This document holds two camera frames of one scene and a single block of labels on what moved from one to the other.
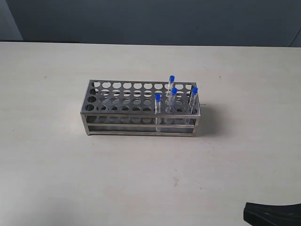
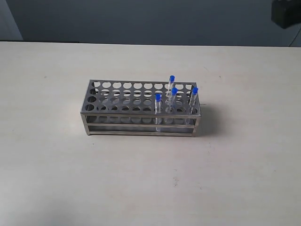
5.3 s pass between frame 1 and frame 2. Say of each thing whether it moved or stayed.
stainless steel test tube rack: stayed
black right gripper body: moved
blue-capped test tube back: stayed
